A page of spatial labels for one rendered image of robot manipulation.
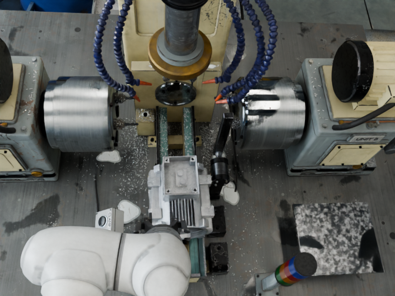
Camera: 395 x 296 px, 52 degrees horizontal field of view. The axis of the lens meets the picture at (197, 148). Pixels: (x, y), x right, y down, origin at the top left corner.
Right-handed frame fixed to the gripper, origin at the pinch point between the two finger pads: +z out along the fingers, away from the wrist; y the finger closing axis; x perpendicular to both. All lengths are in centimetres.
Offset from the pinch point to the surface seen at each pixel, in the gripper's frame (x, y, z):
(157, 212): 1.1, 0.8, 13.1
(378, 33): -86, -160, 184
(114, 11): -88, 25, 144
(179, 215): 1.0, -5.3, 9.2
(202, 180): -7.4, -12.9, 18.0
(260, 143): -18.1, -32.8, 26.1
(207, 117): -26, -19, 57
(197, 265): 20.2, -11.5, 20.2
